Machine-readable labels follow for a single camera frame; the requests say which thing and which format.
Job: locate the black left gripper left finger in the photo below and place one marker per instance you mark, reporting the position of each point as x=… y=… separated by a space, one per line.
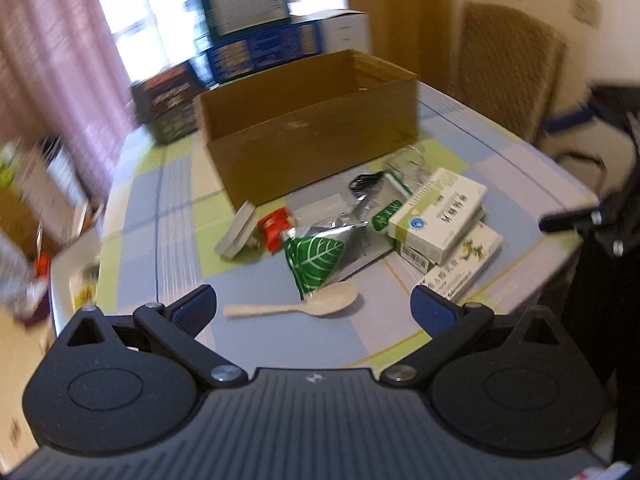
x=172 y=330

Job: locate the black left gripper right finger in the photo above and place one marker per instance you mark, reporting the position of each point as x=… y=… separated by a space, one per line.
x=451 y=328

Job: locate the white green Mecobalamin box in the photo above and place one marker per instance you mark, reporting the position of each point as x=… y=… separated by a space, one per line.
x=433 y=220

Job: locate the beige plastic spoon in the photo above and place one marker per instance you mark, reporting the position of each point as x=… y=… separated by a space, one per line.
x=325 y=301

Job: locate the white medicine box green plant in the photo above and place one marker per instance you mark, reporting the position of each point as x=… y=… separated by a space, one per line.
x=454 y=276

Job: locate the white green throat spray box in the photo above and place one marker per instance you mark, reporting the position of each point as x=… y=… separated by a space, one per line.
x=425 y=265

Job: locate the grey white eraser block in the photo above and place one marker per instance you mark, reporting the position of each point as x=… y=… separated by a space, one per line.
x=240 y=231

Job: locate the small red packet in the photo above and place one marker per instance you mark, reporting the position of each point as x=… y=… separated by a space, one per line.
x=273 y=225

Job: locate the silver green tea pouch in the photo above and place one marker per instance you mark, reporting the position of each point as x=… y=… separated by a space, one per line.
x=336 y=248

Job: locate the crumpled white plastic bag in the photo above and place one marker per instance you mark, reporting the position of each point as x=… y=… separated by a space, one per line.
x=21 y=291

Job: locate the clear plastic blister package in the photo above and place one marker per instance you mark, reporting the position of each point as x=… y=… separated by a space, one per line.
x=408 y=166

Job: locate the brown paper bag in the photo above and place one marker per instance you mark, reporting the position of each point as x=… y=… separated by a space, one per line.
x=47 y=181

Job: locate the green packaged carton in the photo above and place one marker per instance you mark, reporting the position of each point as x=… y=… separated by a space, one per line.
x=173 y=125

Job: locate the brown cardboard box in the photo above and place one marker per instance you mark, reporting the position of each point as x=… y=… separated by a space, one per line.
x=276 y=131

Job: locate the quilted tan chair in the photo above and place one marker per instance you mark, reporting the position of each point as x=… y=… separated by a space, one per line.
x=509 y=65

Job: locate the dark brown carton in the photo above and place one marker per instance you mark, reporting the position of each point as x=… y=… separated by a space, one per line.
x=171 y=88

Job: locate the blue carton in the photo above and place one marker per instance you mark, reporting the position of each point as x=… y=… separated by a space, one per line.
x=268 y=48

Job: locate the pink curtain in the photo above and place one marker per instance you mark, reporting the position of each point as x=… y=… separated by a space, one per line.
x=61 y=74

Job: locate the white carton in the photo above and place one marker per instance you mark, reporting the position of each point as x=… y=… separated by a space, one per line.
x=340 y=29

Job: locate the yellow brown curtain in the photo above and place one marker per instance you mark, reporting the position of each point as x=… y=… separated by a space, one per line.
x=413 y=34

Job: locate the dark green carton top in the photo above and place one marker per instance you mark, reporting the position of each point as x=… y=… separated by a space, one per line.
x=226 y=19

